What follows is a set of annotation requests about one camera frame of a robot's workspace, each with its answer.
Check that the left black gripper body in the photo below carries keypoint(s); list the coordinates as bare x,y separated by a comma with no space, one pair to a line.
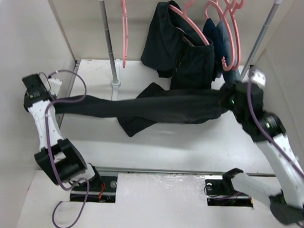
54,96

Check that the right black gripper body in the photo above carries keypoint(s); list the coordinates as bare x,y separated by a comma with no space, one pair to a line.
229,100

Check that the black trousers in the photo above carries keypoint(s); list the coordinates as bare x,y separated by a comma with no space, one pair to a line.
186,102

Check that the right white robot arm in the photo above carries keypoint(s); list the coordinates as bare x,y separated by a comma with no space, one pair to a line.
287,202

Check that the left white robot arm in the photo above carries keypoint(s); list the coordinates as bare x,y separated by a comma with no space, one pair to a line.
57,157

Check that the pink hanger with shorts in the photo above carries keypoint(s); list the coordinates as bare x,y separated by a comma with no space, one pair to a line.
183,14

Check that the light blue hanging jeans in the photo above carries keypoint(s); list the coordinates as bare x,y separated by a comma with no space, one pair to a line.
231,75

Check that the dark navy hanging garment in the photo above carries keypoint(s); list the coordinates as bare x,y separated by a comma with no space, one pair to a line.
211,32

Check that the grey clothes rack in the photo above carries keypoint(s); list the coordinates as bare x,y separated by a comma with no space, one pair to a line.
232,30

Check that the hanging black shorts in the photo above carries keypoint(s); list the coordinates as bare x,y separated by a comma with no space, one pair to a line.
174,49

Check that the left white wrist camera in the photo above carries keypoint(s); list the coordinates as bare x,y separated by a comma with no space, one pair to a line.
54,85

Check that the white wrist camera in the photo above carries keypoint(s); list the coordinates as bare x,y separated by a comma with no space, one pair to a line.
257,77
54,85

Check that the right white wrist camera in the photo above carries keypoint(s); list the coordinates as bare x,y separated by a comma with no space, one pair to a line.
257,77

